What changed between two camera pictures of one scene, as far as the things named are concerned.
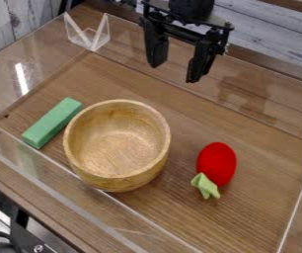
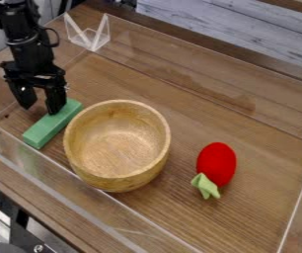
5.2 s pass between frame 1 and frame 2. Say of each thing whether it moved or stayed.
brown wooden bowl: stayed
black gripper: moved
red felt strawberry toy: stayed
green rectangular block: stayed
